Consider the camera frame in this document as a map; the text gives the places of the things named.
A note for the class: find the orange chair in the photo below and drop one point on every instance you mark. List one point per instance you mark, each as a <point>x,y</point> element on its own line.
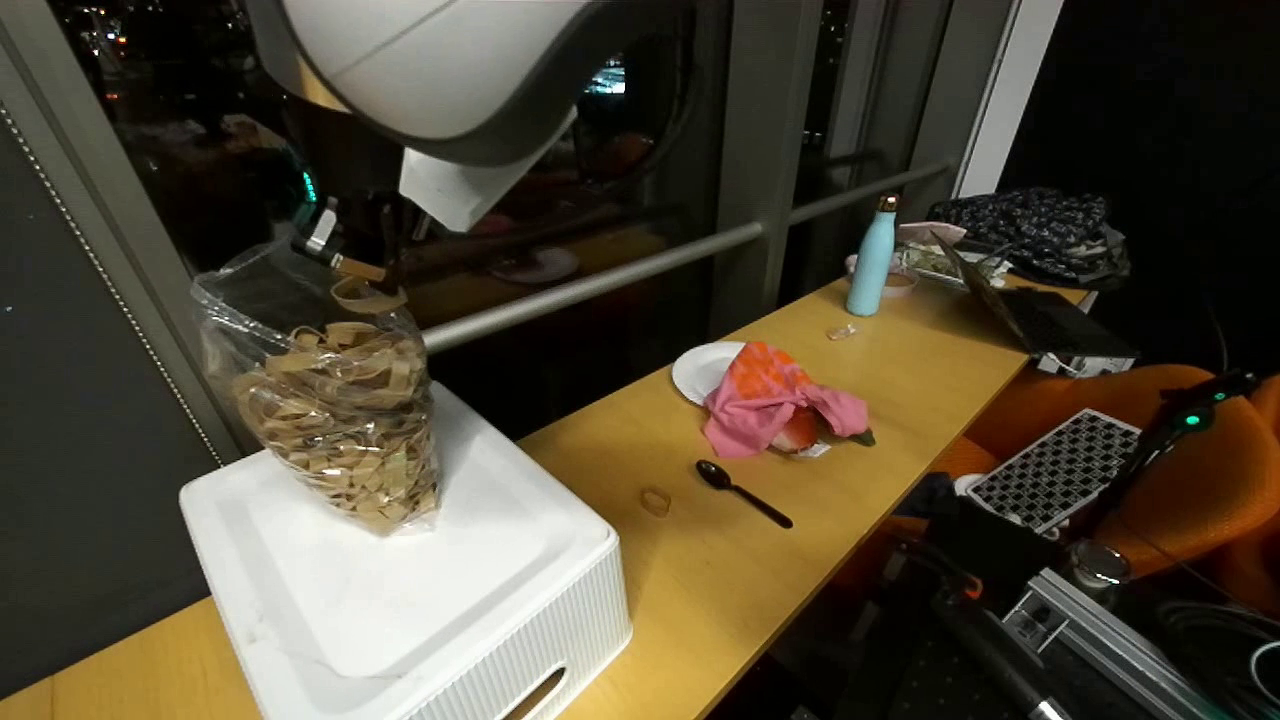
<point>1201,494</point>

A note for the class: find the white plastic storage box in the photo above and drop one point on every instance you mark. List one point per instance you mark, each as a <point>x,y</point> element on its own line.
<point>400,601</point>

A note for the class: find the aluminium rail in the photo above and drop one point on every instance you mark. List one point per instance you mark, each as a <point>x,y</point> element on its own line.
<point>1095,643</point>

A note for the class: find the black plastic spoon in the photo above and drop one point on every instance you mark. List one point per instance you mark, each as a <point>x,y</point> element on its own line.
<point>715,473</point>

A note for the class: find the white paper plate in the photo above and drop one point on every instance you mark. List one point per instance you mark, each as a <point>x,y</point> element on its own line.
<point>699,372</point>

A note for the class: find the pink cloth with orange print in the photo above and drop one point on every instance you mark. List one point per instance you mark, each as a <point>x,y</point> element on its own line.
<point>761,406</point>

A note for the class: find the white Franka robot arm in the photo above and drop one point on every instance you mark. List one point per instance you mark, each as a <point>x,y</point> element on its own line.
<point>424,64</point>

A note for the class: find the white papers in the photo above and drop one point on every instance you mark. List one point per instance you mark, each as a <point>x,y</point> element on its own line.
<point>935,255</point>

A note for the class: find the teal water bottle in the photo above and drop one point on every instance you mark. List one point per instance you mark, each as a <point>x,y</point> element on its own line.
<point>869,265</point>

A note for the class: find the orange bowl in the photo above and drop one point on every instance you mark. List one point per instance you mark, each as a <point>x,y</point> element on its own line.
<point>804,431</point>

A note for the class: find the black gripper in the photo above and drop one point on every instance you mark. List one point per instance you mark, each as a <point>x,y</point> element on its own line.
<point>381,235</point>

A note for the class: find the dark laptop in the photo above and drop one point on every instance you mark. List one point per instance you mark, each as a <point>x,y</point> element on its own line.
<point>1054,327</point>

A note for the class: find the grey metal handrail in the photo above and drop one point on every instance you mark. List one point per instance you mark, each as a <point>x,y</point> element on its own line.
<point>602,283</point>

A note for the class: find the black white patterned fabric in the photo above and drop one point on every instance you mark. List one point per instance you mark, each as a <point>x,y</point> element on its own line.
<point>1042,235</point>

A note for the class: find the black stand with green light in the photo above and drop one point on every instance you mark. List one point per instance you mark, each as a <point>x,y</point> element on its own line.
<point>1163,445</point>

